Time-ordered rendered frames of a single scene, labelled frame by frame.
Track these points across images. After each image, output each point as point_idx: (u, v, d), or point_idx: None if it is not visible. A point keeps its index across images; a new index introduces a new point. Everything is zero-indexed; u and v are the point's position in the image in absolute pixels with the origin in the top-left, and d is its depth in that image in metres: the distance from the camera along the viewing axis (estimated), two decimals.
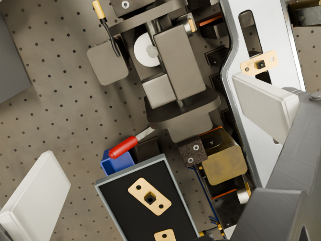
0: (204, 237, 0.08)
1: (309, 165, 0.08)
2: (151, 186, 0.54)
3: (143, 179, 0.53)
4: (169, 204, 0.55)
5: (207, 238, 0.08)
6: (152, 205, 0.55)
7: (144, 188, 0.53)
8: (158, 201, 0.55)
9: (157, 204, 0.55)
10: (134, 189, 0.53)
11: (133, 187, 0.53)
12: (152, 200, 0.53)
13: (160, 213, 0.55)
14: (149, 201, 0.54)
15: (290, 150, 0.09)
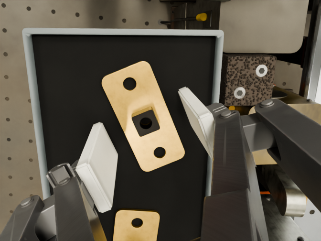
0: (204, 237, 0.08)
1: (240, 169, 0.09)
2: (159, 95, 0.22)
3: (149, 67, 0.21)
4: (179, 156, 0.23)
5: (207, 238, 0.08)
6: (141, 141, 0.23)
7: (141, 91, 0.22)
8: (158, 137, 0.23)
9: (154, 144, 0.23)
10: (118, 83, 0.21)
11: (119, 77, 0.21)
12: (151, 125, 0.21)
13: (152, 167, 0.23)
14: (142, 127, 0.22)
15: (220, 161, 0.10)
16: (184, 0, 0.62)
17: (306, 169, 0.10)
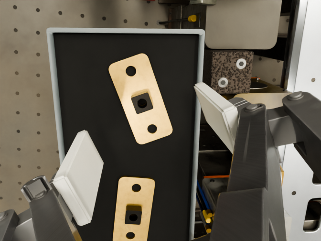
0: (204, 237, 0.08)
1: (260, 167, 0.09)
2: (154, 81, 0.27)
3: (147, 58, 0.26)
4: (168, 132, 0.29)
5: (207, 238, 0.08)
6: (138, 118, 0.28)
7: (139, 77, 0.27)
8: (152, 116, 0.28)
9: (148, 122, 0.28)
10: (122, 70, 0.27)
11: (123, 65, 0.26)
12: (146, 105, 0.27)
13: (145, 140, 0.29)
14: (139, 106, 0.27)
15: (240, 157, 0.10)
16: (180, 2, 0.67)
17: None
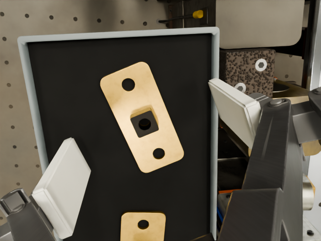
0: (204, 237, 0.08)
1: (279, 165, 0.09)
2: (158, 95, 0.22)
3: (148, 67, 0.21)
4: (178, 157, 0.23)
5: (207, 238, 0.08)
6: (140, 142, 0.23)
7: (140, 92, 0.21)
8: (157, 139, 0.23)
9: (153, 145, 0.23)
10: (117, 84, 0.21)
11: (118, 78, 0.21)
12: (150, 126, 0.21)
13: (151, 168, 0.23)
14: (141, 128, 0.21)
15: (259, 153, 0.10)
16: None
17: None
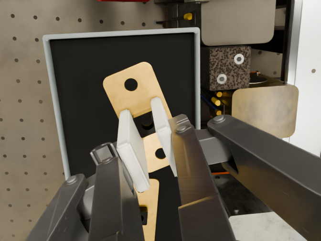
0: (204, 237, 0.08)
1: (206, 178, 0.10)
2: (161, 95, 0.22)
3: (151, 68, 0.21)
4: None
5: (207, 238, 0.08)
6: None
7: (142, 92, 0.21)
8: None
9: (155, 145, 0.23)
10: (120, 84, 0.21)
11: (121, 78, 0.21)
12: (152, 126, 0.21)
13: (154, 168, 0.23)
14: (143, 128, 0.22)
15: (184, 172, 0.11)
16: (176, 1, 0.67)
17: (266, 179, 0.10)
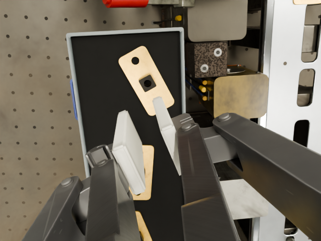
0: (204, 237, 0.08)
1: (210, 177, 0.10)
2: (154, 65, 0.36)
3: (146, 49, 0.35)
4: (171, 103, 0.37)
5: (207, 238, 0.08)
6: (146, 96, 0.37)
7: (142, 64, 0.36)
8: (156, 93, 0.37)
9: (154, 97, 0.37)
10: (128, 61, 0.35)
11: (128, 57, 0.35)
12: (151, 84, 0.36)
13: (155, 112, 0.38)
14: (145, 86, 0.36)
15: (188, 171, 0.11)
16: None
17: (270, 177, 0.10)
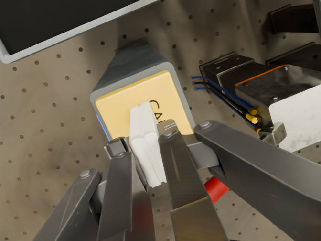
0: (204, 237, 0.08)
1: (196, 181, 0.10)
2: None
3: None
4: None
5: (207, 238, 0.08)
6: None
7: None
8: None
9: None
10: None
11: None
12: None
13: None
14: None
15: (173, 177, 0.11)
16: None
17: (254, 182, 0.10)
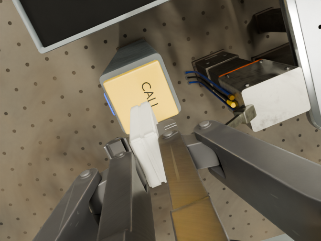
0: (204, 237, 0.08)
1: (196, 181, 0.10)
2: None
3: None
4: None
5: (207, 238, 0.08)
6: None
7: None
8: None
9: None
10: None
11: None
12: None
13: None
14: None
15: (173, 177, 0.11)
16: None
17: (254, 182, 0.10)
